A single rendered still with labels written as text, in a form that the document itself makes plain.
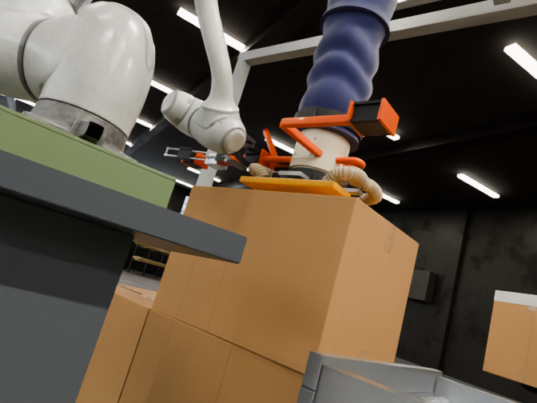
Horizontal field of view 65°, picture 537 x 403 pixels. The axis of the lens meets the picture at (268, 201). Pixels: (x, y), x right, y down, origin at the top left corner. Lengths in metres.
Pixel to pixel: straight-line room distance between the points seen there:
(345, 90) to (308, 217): 0.47
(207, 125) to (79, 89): 0.45
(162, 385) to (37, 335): 0.63
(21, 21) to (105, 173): 0.33
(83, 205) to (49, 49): 0.34
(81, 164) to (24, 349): 0.26
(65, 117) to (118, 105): 0.09
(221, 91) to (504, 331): 1.82
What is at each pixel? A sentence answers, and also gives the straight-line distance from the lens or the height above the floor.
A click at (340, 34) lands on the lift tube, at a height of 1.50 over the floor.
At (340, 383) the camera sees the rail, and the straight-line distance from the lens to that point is 0.75.
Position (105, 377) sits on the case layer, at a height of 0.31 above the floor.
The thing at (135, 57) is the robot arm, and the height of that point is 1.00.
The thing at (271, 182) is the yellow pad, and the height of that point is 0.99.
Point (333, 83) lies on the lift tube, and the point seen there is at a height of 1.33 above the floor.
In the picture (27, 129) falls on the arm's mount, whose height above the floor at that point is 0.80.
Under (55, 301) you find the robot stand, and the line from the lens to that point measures 0.67.
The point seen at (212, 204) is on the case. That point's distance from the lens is 1.27.
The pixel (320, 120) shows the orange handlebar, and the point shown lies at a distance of 1.04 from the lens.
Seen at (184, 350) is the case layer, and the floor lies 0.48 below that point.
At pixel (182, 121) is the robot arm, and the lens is 1.23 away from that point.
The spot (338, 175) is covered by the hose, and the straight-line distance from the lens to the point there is 1.14.
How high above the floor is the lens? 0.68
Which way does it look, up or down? 12 degrees up
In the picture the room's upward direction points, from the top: 16 degrees clockwise
